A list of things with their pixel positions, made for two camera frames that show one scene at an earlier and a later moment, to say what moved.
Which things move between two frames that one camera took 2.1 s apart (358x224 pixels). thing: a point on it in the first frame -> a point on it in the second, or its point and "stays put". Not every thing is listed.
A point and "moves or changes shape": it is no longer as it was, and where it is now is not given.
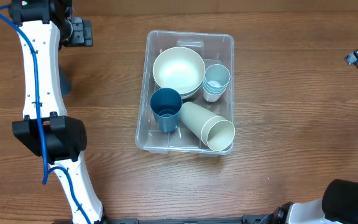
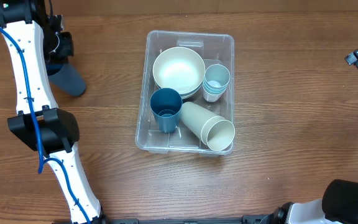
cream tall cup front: x=217 y=133 stays put
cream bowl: x=179 y=68 stays put
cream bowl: x=186 y=96 stays put
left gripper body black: x=81 y=32 -> x=53 y=66
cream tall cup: x=217 y=133 stays put
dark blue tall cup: x=65 y=79 moves or changes shape
